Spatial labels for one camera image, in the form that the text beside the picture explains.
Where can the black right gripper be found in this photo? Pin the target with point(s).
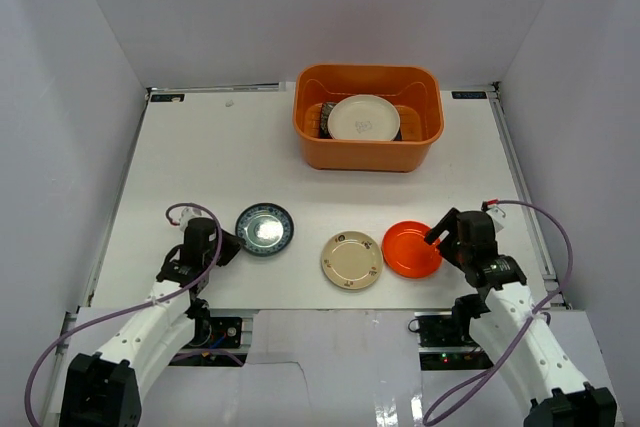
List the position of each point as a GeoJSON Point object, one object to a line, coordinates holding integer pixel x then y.
{"type": "Point", "coordinates": [447, 223]}

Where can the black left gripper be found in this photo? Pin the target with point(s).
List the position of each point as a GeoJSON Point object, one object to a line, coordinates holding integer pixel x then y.
{"type": "Point", "coordinates": [228, 246]}

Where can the blue floral round plate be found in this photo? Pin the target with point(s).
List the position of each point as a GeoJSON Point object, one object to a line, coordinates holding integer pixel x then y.
{"type": "Point", "coordinates": [265, 229]}

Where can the orange round plate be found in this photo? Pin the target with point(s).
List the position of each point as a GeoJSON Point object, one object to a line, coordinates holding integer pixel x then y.
{"type": "Point", "coordinates": [406, 252]}

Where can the beige round patterned plate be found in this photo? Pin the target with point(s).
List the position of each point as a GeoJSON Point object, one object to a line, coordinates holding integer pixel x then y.
{"type": "Point", "coordinates": [352, 260]}

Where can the cream white round plate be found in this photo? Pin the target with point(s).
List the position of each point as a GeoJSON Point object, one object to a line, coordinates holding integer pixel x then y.
{"type": "Point", "coordinates": [364, 118]}

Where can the black square floral plate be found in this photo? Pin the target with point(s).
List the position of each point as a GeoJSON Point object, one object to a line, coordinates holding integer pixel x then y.
{"type": "Point", "coordinates": [325, 112]}

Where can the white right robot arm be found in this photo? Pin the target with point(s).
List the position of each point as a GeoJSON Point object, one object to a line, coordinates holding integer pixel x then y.
{"type": "Point", "coordinates": [507, 323]}

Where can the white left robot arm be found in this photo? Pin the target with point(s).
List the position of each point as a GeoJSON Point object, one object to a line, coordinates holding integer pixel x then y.
{"type": "Point", "coordinates": [107, 388]}

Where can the orange plastic bin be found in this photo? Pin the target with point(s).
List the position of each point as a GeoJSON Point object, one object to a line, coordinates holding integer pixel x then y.
{"type": "Point", "coordinates": [413, 91]}

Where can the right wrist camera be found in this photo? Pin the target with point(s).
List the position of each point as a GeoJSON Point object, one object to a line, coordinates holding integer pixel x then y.
{"type": "Point", "coordinates": [497, 215]}

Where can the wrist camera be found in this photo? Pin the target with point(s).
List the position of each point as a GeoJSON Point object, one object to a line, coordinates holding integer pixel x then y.
{"type": "Point", "coordinates": [497, 215]}
{"type": "Point", "coordinates": [187, 213]}

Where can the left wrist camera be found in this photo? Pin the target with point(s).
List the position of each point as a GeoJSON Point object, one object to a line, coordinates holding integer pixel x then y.
{"type": "Point", "coordinates": [187, 213]}

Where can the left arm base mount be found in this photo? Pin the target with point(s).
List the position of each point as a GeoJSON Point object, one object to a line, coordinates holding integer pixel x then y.
{"type": "Point", "coordinates": [213, 333]}

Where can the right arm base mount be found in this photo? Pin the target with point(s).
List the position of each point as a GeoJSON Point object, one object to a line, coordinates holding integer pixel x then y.
{"type": "Point", "coordinates": [439, 333]}

